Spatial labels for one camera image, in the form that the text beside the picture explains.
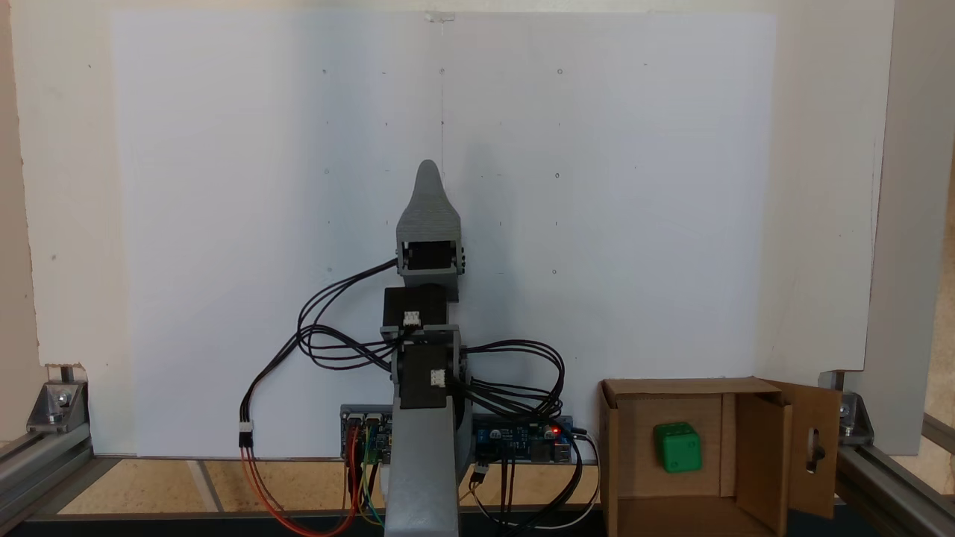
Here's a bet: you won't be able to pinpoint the brown cardboard box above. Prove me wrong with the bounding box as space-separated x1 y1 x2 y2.
599 377 844 537

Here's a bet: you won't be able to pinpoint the black base cable with connector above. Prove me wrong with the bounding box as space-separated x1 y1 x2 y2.
238 339 307 449

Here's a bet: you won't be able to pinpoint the metal corner bracket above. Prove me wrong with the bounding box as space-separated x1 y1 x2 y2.
837 389 876 443
26 364 91 435

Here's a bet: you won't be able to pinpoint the aluminium frame post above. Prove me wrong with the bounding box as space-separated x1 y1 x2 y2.
0 425 95 527
836 412 955 537

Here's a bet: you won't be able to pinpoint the black arm servo cable bundle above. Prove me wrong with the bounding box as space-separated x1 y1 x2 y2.
296 257 569 423

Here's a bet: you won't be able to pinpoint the orange and red wires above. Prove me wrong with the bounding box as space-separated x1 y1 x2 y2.
240 445 361 537

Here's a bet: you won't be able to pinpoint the green die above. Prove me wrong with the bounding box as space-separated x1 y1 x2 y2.
654 421 704 474

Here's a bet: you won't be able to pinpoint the blue power circuit board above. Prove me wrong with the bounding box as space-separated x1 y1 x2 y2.
472 415 576 464

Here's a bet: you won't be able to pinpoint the motor driver circuit board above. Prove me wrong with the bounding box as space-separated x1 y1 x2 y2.
340 406 395 463

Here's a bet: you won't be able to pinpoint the thin white cable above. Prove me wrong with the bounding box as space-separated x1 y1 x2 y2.
473 430 602 537

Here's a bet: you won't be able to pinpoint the grey wide fixed gripper jaw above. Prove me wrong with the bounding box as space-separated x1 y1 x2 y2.
395 159 462 243

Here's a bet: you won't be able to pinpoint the white paper sheet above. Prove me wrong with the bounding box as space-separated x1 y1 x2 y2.
110 9 778 458

